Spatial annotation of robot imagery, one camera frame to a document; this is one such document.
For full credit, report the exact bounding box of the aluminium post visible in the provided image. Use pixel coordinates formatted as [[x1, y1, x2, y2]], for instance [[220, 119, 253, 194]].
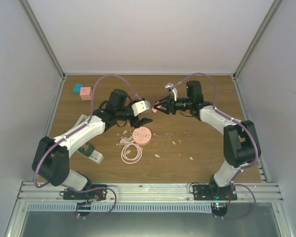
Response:
[[232, 0, 283, 80], [19, 0, 66, 80]]

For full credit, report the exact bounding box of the pink power cord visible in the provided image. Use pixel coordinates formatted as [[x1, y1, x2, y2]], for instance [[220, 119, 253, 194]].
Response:
[[117, 137, 143, 164]]

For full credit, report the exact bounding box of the pink round power strip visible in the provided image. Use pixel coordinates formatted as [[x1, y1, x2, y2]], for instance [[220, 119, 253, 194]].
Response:
[[132, 126, 152, 146]]

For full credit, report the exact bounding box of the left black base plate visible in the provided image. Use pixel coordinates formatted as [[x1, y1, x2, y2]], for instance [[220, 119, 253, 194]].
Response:
[[59, 184, 108, 201]]

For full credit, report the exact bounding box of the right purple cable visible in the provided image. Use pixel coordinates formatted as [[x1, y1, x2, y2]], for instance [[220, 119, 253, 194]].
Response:
[[172, 72, 260, 220]]

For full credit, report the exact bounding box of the white power strip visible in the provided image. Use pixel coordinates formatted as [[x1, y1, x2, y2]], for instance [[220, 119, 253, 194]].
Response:
[[78, 147, 104, 164]]

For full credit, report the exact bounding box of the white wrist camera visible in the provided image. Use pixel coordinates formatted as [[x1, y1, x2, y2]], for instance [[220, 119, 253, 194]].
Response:
[[165, 82, 178, 101], [131, 100, 151, 117]]

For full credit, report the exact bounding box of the right aluminium post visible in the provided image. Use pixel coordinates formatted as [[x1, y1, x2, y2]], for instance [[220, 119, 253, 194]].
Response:
[[232, 0, 283, 80]]

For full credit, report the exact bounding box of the grey slotted cable duct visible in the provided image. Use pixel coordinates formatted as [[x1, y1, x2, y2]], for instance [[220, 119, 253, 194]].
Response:
[[28, 202, 212, 213]]

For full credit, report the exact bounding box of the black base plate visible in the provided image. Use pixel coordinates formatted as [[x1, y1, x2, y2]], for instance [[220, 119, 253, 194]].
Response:
[[59, 184, 108, 201], [188, 183, 238, 201]]

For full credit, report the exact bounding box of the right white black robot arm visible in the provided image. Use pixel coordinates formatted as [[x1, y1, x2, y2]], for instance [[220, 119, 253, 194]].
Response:
[[153, 80, 261, 200]]

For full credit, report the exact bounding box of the blue square plug adapter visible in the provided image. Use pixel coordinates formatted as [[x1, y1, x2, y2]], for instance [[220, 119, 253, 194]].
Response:
[[73, 83, 84, 94]]

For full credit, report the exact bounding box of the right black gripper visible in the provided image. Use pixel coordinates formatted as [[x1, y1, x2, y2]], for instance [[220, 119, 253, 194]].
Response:
[[154, 95, 192, 115]]

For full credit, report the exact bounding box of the pink cube socket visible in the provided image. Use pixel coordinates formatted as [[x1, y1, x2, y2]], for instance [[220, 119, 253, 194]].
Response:
[[79, 87, 92, 101]]

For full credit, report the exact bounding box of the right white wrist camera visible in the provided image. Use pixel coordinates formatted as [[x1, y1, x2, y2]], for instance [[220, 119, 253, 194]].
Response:
[[165, 82, 178, 101]]

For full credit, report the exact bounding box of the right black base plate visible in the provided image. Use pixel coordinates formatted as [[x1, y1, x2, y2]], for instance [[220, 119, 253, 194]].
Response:
[[188, 183, 238, 201]]

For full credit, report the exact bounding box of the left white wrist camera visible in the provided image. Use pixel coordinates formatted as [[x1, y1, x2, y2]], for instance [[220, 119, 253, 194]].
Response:
[[131, 100, 151, 117]]

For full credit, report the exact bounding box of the left aluminium post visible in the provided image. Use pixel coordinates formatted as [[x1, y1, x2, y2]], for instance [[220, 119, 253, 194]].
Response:
[[19, 0, 66, 80]]

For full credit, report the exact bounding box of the aluminium rail frame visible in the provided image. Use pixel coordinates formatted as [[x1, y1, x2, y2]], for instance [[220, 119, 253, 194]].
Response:
[[3, 74, 293, 237]]

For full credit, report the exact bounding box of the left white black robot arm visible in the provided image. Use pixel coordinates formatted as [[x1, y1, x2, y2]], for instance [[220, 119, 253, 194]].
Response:
[[32, 89, 152, 199]]

